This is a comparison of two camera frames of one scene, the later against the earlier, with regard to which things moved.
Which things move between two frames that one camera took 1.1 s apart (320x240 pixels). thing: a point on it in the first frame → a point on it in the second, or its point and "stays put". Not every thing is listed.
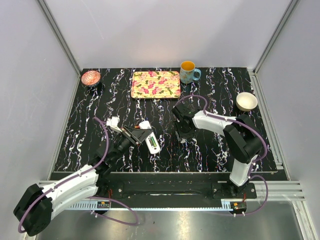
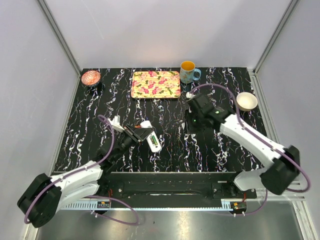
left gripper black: [136, 136] stays put
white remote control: [151, 141] stays put
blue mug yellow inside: [187, 72] stays put
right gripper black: [179, 134] → [189, 113]
